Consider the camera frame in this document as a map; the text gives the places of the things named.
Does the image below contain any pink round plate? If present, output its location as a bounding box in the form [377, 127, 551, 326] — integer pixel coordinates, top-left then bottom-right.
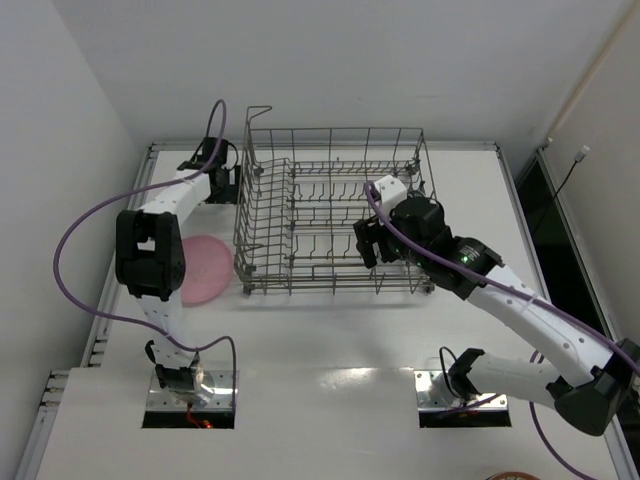
[181, 235, 233, 307]

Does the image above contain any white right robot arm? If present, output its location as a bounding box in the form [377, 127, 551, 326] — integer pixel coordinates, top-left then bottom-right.
[354, 192, 639, 436]

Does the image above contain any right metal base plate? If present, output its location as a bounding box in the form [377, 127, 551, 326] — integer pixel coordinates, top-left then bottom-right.
[413, 370, 508, 414]

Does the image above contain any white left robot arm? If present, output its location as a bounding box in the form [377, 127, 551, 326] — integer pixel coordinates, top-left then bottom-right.
[115, 136, 239, 403]

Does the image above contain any brown round object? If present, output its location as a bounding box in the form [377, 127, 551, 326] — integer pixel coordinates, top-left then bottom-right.
[486, 471, 540, 480]

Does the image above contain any beige wall conduit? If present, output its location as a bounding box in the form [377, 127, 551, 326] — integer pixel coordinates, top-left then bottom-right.
[544, 1, 639, 148]

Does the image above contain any grey wire dish rack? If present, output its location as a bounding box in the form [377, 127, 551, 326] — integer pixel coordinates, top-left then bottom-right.
[233, 105, 436, 295]

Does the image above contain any metal base plate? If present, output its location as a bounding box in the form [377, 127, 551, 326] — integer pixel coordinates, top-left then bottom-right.
[145, 370, 236, 413]
[413, 370, 508, 414]

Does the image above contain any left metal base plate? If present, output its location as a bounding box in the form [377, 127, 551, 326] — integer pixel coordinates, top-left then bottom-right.
[145, 370, 236, 413]

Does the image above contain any black hanging wall cable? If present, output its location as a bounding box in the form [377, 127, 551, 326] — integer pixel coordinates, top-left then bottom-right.
[529, 146, 592, 236]

